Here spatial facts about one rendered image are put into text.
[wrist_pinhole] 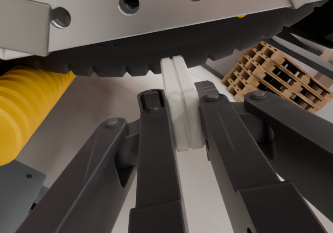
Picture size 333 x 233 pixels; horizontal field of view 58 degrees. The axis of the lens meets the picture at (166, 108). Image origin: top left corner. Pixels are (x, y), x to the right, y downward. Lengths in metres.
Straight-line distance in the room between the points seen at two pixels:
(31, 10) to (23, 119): 0.10
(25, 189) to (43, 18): 0.49
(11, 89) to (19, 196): 0.39
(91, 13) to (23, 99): 0.11
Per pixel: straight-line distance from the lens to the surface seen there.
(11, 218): 0.61
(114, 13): 0.20
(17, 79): 0.31
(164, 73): 0.17
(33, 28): 0.21
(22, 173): 0.69
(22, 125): 0.26
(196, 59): 0.30
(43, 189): 0.77
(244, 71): 4.87
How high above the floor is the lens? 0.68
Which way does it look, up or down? 18 degrees down
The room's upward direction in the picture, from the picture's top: 37 degrees clockwise
